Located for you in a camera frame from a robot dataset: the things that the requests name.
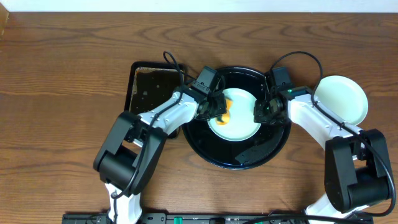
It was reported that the black rectangular water tray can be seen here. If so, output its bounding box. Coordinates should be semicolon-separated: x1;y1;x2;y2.
123;61;187;139

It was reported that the yellow sponge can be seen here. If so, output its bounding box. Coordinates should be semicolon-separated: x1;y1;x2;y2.
215;98;233;126

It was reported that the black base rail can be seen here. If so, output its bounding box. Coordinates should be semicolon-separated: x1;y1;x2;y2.
62;213;374;224

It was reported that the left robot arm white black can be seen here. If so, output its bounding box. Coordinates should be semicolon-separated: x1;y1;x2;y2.
93;87;226;223

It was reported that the light blue plate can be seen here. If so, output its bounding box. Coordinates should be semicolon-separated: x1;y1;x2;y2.
208;88;261;141
315;75;368;125

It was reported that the round black serving tray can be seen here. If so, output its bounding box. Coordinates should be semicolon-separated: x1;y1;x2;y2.
182;67;291;170

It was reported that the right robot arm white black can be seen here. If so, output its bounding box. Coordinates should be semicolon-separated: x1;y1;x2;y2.
254;86;397;223

